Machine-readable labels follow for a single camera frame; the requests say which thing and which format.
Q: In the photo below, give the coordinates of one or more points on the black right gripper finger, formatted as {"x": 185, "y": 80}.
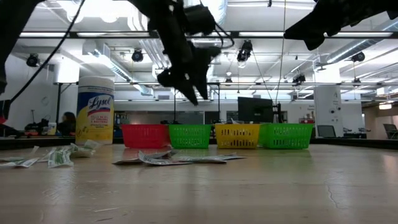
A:
{"x": 314, "y": 25}
{"x": 314, "y": 42}

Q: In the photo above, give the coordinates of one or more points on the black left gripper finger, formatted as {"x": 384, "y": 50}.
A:
{"x": 202, "y": 87}
{"x": 188, "y": 91}

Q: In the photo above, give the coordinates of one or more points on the white sachet red blue print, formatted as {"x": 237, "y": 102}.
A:
{"x": 202, "y": 160}
{"x": 161, "y": 161}
{"x": 230, "y": 156}

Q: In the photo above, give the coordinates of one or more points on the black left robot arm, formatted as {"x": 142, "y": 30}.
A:
{"x": 12, "y": 25}

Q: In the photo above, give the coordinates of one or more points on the black tubular stand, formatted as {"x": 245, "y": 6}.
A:
{"x": 174, "y": 112}

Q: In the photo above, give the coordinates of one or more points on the green plastic basket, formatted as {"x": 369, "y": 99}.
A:
{"x": 286, "y": 137}
{"x": 189, "y": 137}

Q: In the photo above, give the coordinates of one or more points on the black computer monitor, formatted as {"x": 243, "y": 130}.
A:
{"x": 255, "y": 109}

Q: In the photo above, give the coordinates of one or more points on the yellow plastic basket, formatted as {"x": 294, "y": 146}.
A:
{"x": 236, "y": 137}

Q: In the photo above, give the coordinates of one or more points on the red plastic basket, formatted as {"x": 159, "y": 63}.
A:
{"x": 144, "y": 137}

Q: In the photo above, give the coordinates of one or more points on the red box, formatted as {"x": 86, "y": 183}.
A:
{"x": 307, "y": 120}

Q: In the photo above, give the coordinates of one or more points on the Lysol wipes canister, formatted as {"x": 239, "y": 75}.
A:
{"x": 94, "y": 112}

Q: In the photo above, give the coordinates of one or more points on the grey office chair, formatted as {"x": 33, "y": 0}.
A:
{"x": 391, "y": 130}

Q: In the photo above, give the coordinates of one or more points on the person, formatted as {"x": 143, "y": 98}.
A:
{"x": 66, "y": 123}

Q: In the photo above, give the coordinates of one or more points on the translucent bottle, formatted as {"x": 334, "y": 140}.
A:
{"x": 52, "y": 128}

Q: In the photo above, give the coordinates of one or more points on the black bench device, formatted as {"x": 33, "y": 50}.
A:
{"x": 11, "y": 132}

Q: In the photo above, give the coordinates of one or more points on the red flat object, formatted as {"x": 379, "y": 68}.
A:
{"x": 2, "y": 120}

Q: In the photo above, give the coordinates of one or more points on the silver ventilation duct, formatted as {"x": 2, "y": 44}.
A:
{"x": 357, "y": 46}
{"x": 222, "y": 12}

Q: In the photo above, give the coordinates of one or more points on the black hanging camera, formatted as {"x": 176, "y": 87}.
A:
{"x": 299, "y": 78}
{"x": 244, "y": 51}

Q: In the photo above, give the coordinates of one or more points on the black dome camera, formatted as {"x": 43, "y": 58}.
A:
{"x": 358, "y": 57}
{"x": 32, "y": 60}
{"x": 137, "y": 56}

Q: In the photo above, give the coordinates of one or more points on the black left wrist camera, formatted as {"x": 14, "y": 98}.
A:
{"x": 199, "y": 18}

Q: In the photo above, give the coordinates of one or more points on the white wall light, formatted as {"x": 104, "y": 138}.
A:
{"x": 385, "y": 106}

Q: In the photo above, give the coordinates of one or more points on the black distant frame post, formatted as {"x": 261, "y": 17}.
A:
{"x": 58, "y": 102}

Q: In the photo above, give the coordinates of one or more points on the black aluminium rig frame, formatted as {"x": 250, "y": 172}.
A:
{"x": 37, "y": 143}

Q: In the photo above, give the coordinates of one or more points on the black wall panel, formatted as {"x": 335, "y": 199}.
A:
{"x": 4, "y": 109}

